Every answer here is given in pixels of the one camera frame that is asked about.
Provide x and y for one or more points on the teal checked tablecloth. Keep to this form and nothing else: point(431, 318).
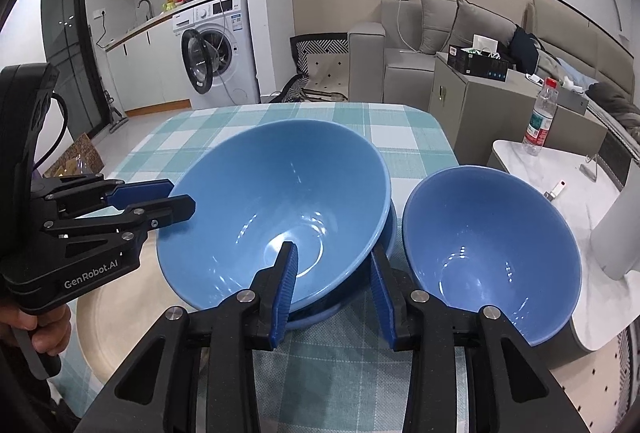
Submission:
point(310, 123)

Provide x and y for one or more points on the small blue bowl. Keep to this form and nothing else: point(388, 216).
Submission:
point(490, 253)

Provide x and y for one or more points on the white washing machine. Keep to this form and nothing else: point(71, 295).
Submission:
point(230, 43)

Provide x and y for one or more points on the person's left forearm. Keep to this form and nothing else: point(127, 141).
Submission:
point(25, 393)

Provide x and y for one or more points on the kitchen faucet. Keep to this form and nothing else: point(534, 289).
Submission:
point(145, 8)

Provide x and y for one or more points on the white lower kitchen cabinet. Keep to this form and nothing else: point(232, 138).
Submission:
point(145, 68)

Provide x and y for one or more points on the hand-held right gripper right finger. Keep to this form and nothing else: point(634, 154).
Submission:
point(382, 308)

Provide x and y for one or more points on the grey blanket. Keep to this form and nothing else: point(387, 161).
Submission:
point(615, 108)

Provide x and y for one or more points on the dark glass door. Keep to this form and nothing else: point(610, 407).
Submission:
point(70, 43)

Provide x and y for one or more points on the floor mop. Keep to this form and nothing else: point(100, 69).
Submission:
point(114, 113)

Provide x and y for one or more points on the small white box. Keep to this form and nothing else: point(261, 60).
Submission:
point(486, 44)

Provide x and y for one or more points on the large beige plate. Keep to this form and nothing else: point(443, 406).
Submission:
point(110, 328)

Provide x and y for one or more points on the white perforated board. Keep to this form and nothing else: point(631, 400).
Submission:
point(590, 383)

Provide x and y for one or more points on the dark blue bag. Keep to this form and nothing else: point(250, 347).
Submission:
point(524, 50)

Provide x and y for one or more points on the small white stick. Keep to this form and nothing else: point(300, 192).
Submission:
point(556, 190)

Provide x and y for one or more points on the clear water bottle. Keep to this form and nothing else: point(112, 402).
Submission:
point(541, 118)

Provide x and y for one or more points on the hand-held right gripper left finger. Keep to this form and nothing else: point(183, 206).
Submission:
point(284, 303)

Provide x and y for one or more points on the person's left hand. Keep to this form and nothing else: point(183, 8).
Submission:
point(52, 328)

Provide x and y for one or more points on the black white striped cushion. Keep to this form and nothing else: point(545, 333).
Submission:
point(315, 45)

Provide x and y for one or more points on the black box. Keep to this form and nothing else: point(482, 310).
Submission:
point(475, 63)

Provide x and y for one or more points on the patterned flat cardboard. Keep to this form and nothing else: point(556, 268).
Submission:
point(80, 158)

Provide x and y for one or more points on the grey sofa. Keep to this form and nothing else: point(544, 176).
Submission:
point(400, 68)

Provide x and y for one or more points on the white side table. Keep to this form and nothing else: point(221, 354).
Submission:
point(565, 223)

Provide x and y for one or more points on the large blue bowl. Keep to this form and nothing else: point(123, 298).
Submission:
point(350, 293)
point(260, 193)

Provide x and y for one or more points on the grey sofa cushion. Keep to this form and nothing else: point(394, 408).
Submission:
point(482, 20)
point(437, 23)

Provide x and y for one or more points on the white curved panel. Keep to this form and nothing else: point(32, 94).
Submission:
point(617, 233)

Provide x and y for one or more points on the clear acrylic stand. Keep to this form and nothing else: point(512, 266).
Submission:
point(590, 168)

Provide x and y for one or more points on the tissue box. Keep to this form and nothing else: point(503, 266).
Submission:
point(572, 95)

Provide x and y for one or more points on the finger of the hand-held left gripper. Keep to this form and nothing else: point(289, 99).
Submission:
point(140, 193)
point(170, 209)

